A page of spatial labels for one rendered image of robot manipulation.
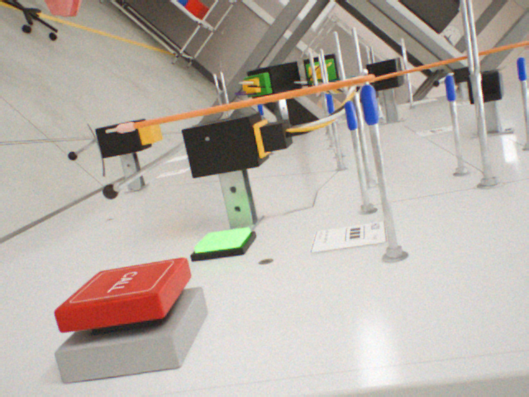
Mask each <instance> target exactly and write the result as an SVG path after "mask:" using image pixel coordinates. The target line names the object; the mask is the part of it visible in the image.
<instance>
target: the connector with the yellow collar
mask: <svg viewBox="0 0 529 397"><path fill-rule="evenodd" d="M259 129H260V136H261V140H262V141H263V145H264V153H267V152H272V151H281V150H286V149H288V147H289V146H290V145H292V144H293V138H292V137H289V133H291V132H289V131H286V130H287V129H292V128H289V124H288V119H284V120H283V121H279V122H271V123H267V124H265V125H263V126H261V127H259Z"/></svg>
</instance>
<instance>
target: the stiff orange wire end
mask: <svg viewBox="0 0 529 397"><path fill-rule="evenodd" d="M374 78H375V76H374V75H373V74H369V75H367V76H364V77H363V76H360V77H354V78H352V79H345V80H340V81H338V82H335V83H331V84H323V85H318V86H313V87H309V88H301V89H297V90H293V91H288V92H283V93H279V94H275V95H270V96H266V97H263V98H254V99H250V100H245V101H240V102H236V103H228V104H223V105H218V106H215V107H214V108H212V107H211V108H206V109H202V110H197V111H193V112H185V113H180V114H175V115H172V116H167V117H159V118H155V119H150V120H145V121H141V122H136V123H133V122H125V124H121V125H119V126H118V127H117V128H114V129H110V130H106V132H116V131H118V132H121V133H123V132H131V131H134V130H135V129H137V128H142V127H150V126H155V125H159V124H164V123H169V122H173V121H177V120H182V119H186V118H191V117H199V116H203V115H208V114H213V113H217V112H225V111H230V110H236V109H240V108H248V107H249V106H253V105H257V104H262V103H270V102H274V101H279V100H284V99H288V98H296V97H301V96H306V95H310V94H314V93H319V92H323V91H327V90H333V89H337V88H345V87H350V86H354V85H356V84H364V83H365V82H368V81H372V80H374Z"/></svg>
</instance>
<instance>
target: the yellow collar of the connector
mask: <svg viewBox="0 0 529 397"><path fill-rule="evenodd" d="M267 123H268V122H267V119H265V120H264V121H261V122H258V123H256V124H255V125H254V126H253V128H254V131H255V139H256V143H257V147H258V152H259V156H260V158H261V157H265V156H267V155H268V154H269V153H270V152H267V153H265V149H264V145H263V141H262V140H261V136H260V129H259V127H261V126H263V125H265V124H267Z"/></svg>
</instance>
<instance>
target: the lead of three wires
mask: <svg viewBox="0 0 529 397"><path fill-rule="evenodd" d="M353 90H354V88H351V89H348V91H349V92H348V94H347V99H346V100H344V102H343V103H342V105H341V106H340V107H339V108H338V109H337V110H335V111H334V112H333V113H331V114H329V115H328V116H327V117H325V118H323V119H321V120H317V122H313V123H311V124H308V125H306V126H303V127H299V128H292V129H287V130H286V131H289V132H291V133H289V137H295V136H302V135H306V133H309V132H312V131H314V130H316V129H320V128H323V127H326V126H328V125H330V124H331V123H333V122H334V121H335V120H336V119H337V118H338V117H339V116H341V115H343V114H344V113H345V111H344V103H346V102H347V101H352V102H354V98H353V97H354V96H355V91H353Z"/></svg>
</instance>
